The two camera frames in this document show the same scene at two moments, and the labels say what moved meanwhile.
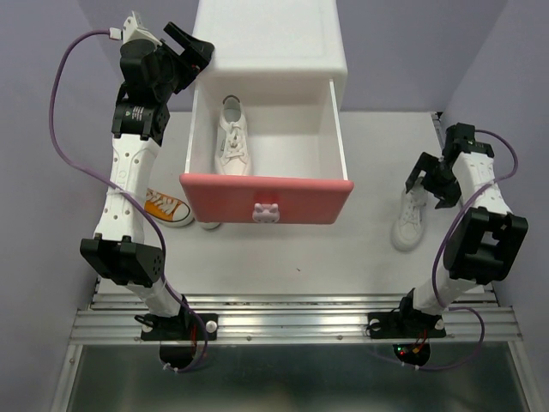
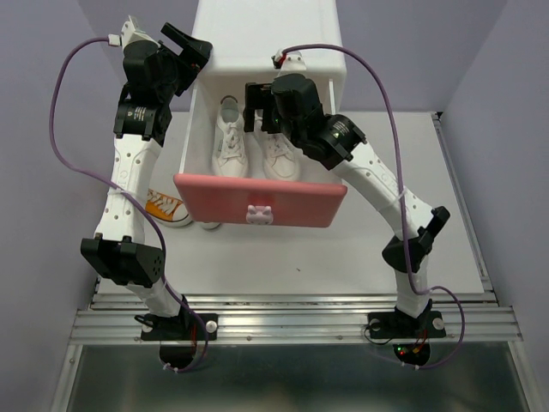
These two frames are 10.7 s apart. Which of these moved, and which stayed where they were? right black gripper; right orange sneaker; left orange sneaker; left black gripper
Moved: right black gripper
Stayed: left black gripper; left orange sneaker; right orange sneaker
